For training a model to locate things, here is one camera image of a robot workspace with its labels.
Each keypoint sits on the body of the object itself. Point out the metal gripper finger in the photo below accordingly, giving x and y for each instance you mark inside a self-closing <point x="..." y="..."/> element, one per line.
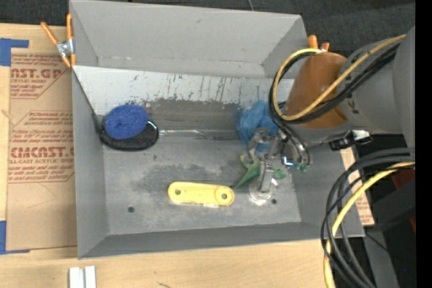
<point x="267" y="177"/>
<point x="259" y="140"/>

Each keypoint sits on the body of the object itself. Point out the green toy dinosaur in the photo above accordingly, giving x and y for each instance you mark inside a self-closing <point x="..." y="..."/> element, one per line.
<point x="250" y="173"/>

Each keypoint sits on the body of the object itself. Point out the blue crumpled cloth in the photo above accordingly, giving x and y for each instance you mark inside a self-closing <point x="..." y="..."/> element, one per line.
<point x="251" y="123"/>

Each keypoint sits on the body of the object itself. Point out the clear round glass piece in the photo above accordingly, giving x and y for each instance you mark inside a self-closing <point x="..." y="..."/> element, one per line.
<point x="260" y="198"/>

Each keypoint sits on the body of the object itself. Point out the yellow flat bar two holes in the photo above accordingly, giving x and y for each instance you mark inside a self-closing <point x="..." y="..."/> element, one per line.
<point x="199" y="194"/>

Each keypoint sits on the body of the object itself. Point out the grey metal bin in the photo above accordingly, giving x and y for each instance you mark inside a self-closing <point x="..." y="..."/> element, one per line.
<point x="189" y="165"/>

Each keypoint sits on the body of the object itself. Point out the black mesh oval strainer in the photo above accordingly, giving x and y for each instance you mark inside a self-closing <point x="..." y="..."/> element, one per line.
<point x="135" y="142"/>

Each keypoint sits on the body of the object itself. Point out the blue round sponge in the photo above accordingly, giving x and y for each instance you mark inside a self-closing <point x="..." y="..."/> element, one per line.
<point x="125" y="121"/>

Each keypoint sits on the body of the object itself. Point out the brown cardboard board red print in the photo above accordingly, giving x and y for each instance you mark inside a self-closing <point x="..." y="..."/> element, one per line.
<point x="40" y="178"/>

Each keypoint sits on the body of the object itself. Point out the black cylinder on white bracket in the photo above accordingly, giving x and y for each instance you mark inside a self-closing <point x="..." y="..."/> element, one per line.
<point x="351" y="138"/>

